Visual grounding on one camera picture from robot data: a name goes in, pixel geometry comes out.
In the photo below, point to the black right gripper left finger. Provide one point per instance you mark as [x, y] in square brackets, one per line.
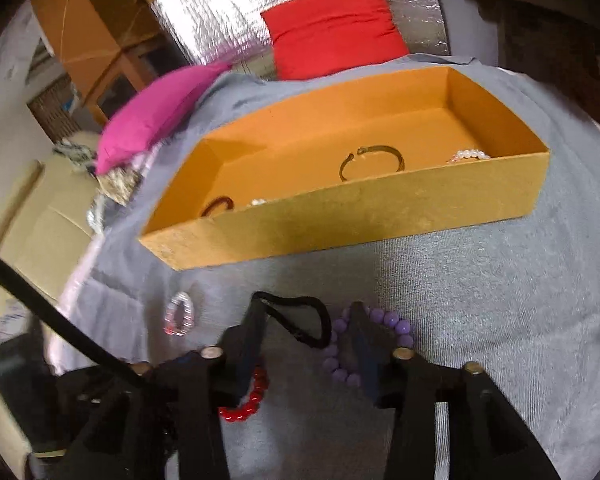
[242, 347]

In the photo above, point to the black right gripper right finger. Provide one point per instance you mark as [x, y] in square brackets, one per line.
[382, 378]

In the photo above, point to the grey blanket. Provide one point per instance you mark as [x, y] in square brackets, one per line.
[522, 297]

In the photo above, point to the pink bed sheet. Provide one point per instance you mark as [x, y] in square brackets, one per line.
[99, 273]

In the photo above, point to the metal bangle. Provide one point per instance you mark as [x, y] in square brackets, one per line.
[372, 157]

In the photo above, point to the orange cardboard box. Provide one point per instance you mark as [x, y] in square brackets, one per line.
[267, 185]

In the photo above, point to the patterned beige cloth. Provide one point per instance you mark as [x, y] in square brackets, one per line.
[119, 184]

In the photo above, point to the magenta pillow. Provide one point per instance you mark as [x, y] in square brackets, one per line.
[153, 114]

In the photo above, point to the red square cushion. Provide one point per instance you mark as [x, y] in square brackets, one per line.
[316, 38]

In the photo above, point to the wooden cabinet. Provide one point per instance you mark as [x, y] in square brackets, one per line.
[102, 43]

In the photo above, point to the wooden shelf table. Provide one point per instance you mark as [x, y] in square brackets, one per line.
[553, 41]

